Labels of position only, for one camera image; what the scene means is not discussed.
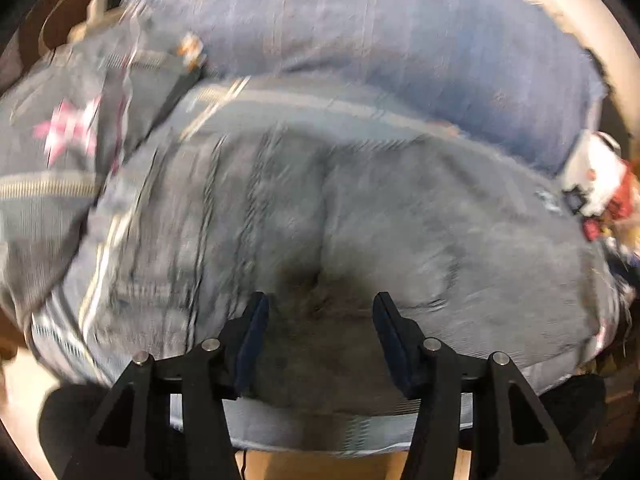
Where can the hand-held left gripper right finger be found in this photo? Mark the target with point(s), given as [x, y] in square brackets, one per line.
[392, 340]

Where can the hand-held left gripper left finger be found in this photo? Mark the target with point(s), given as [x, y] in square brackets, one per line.
[254, 330]

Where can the grey denim pants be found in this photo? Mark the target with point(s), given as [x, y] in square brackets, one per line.
[400, 220]

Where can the grey star-printed bed sheet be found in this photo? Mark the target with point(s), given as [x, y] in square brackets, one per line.
[150, 260]

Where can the grey star-printed quilt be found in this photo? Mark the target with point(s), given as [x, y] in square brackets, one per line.
[55, 210]

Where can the white box with orange logo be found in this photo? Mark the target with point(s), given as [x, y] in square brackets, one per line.
[595, 170]

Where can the pile of colourful packets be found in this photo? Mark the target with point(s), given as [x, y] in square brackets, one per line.
[622, 200]

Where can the blue plaid pillow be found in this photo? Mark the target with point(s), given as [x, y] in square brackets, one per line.
[400, 35]

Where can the brown wooden nightstand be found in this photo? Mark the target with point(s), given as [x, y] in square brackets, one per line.
[50, 15]

